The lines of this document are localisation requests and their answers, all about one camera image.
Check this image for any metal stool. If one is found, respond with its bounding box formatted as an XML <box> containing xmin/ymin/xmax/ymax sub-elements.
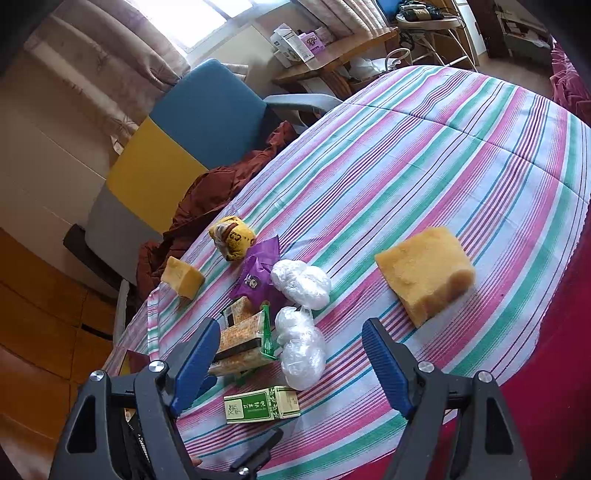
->
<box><xmin>394</xmin><ymin>0</ymin><xmax>481</xmax><ymax>70</ymax></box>

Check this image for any wooden cabinet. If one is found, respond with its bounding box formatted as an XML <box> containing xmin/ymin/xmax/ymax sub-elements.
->
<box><xmin>492</xmin><ymin>0</ymin><xmax>555</xmax><ymax>65</ymax></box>

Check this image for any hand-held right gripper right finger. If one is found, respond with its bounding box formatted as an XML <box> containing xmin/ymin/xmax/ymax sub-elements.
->
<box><xmin>362</xmin><ymin>318</ymin><xmax>532</xmax><ymax>480</ymax></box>

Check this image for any yellow knitted cloth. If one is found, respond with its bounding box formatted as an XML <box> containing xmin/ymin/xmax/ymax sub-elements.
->
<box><xmin>209</xmin><ymin>217</ymin><xmax>257</xmax><ymax>263</ymax></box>

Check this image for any purple carton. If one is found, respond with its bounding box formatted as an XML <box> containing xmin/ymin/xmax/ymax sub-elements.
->
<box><xmin>298</xmin><ymin>28</ymin><xmax>333</xmax><ymax>49</ymax></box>

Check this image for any green and white box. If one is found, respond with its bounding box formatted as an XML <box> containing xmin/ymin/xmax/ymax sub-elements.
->
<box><xmin>224</xmin><ymin>385</ymin><xmax>301</xmax><ymax>425</ymax></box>

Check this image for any red bed cover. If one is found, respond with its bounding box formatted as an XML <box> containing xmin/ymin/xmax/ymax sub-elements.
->
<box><xmin>416</xmin><ymin>41</ymin><xmax>591</xmax><ymax>480</ymax></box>

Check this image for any orange snack packet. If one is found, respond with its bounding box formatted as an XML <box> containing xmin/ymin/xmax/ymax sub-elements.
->
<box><xmin>208</xmin><ymin>353</ymin><xmax>278</xmax><ymax>386</ymax></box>

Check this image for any blue yellow grey chair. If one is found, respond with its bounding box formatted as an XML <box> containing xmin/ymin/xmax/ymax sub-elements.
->
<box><xmin>62</xmin><ymin>58</ymin><xmax>338</xmax><ymax>342</ymax></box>

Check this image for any green-edged snack packet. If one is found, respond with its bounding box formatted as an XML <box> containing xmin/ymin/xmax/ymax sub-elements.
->
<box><xmin>215</xmin><ymin>302</ymin><xmax>280</xmax><ymax>365</ymax></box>

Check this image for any maroon cloth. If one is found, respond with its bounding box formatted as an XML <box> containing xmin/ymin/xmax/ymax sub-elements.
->
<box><xmin>136</xmin><ymin>120</ymin><xmax>301</xmax><ymax>296</ymax></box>

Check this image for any plain purple snack packet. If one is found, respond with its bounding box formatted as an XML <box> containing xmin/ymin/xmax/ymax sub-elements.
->
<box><xmin>247</xmin><ymin>235</ymin><xmax>281</xmax><ymax>266</ymax></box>

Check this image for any small beige carton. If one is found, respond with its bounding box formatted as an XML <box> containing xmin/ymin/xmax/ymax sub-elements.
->
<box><xmin>221</xmin><ymin>296</ymin><xmax>254</xmax><ymax>330</ymax></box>

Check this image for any wooden side table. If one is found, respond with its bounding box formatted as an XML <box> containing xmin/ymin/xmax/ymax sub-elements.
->
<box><xmin>272</xmin><ymin>28</ymin><xmax>400</xmax><ymax>100</ymax></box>

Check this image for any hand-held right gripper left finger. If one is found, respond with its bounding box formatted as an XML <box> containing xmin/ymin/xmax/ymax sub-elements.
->
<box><xmin>48</xmin><ymin>318</ymin><xmax>221</xmax><ymax>480</ymax></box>

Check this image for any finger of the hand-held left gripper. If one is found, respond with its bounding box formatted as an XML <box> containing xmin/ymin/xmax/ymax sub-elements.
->
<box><xmin>203</xmin><ymin>427</ymin><xmax>283</xmax><ymax>478</ymax></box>

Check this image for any white plastic bag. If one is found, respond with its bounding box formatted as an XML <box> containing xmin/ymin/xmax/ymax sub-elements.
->
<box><xmin>348</xmin><ymin>58</ymin><xmax>393</xmax><ymax>81</ymax></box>

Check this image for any white carton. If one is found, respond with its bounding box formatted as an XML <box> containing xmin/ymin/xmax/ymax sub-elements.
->
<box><xmin>270</xmin><ymin>28</ymin><xmax>315</xmax><ymax>68</ymax></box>

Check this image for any wooden wardrobe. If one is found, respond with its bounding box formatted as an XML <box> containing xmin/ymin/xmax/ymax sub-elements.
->
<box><xmin>0</xmin><ymin>226</ymin><xmax>125</xmax><ymax>480</ymax></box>

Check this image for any small yellow sponge block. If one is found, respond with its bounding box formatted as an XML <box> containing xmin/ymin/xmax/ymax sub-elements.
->
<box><xmin>160</xmin><ymin>256</ymin><xmax>206</xmax><ymax>300</ymax></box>

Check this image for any large yellow sponge block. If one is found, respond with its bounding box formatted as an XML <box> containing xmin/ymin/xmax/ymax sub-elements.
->
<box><xmin>374</xmin><ymin>226</ymin><xmax>476</xmax><ymax>329</ymax></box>

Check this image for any beige patterned curtain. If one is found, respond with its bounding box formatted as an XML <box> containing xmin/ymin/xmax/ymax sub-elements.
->
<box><xmin>23</xmin><ymin>0</ymin><xmax>190</xmax><ymax>153</ymax></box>
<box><xmin>295</xmin><ymin>0</ymin><xmax>398</xmax><ymax>35</ymax></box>

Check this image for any purple snack packet white label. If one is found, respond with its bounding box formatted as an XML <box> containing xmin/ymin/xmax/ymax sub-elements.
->
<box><xmin>229</xmin><ymin>254</ymin><xmax>278</xmax><ymax>305</ymax></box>

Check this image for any clear plastic bag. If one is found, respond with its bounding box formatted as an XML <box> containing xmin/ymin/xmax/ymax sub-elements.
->
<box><xmin>270</xmin><ymin>259</ymin><xmax>332</xmax><ymax>310</ymax></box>
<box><xmin>274</xmin><ymin>305</ymin><xmax>328</xmax><ymax>392</ymax></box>

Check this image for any window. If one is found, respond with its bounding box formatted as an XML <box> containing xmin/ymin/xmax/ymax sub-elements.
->
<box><xmin>139</xmin><ymin>0</ymin><xmax>254</xmax><ymax>51</ymax></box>

